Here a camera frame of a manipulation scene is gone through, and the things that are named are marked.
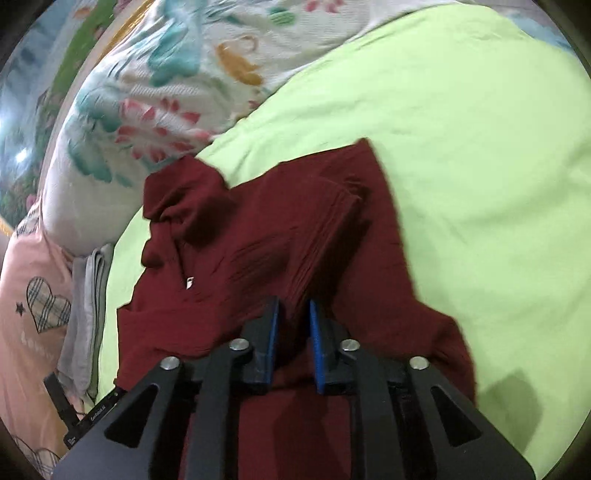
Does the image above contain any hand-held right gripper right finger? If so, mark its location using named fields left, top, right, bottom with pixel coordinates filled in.
left=308, top=299, right=536, bottom=480

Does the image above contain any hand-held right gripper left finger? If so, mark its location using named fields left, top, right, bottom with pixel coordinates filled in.
left=52, top=295, right=282, bottom=480

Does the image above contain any dark red sweater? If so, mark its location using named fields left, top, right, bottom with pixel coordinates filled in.
left=113, top=137, right=477, bottom=480

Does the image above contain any pink pillow with plaid hearts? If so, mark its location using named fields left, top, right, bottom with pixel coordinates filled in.
left=0, top=203, right=88, bottom=477

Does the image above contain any folded grey blanket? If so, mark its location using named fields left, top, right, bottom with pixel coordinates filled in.
left=56, top=244, right=115, bottom=403

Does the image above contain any light green bed sheet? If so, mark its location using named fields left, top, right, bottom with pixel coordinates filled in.
left=85, top=4, right=591, bottom=480

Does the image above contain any white floral quilt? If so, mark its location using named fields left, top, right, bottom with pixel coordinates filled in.
left=41, top=0, right=419, bottom=259

